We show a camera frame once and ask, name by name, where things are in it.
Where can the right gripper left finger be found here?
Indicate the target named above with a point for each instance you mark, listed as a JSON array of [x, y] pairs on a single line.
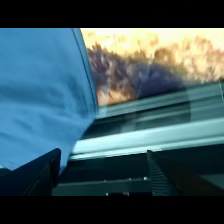
[[35, 176]]

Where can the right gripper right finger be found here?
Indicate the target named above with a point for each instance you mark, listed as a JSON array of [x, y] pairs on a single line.
[[173, 180]]

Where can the silver frame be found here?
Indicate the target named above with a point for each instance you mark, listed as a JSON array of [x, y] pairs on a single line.
[[150, 137]]

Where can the blue garment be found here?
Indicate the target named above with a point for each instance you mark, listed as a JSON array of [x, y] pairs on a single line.
[[40, 100]]

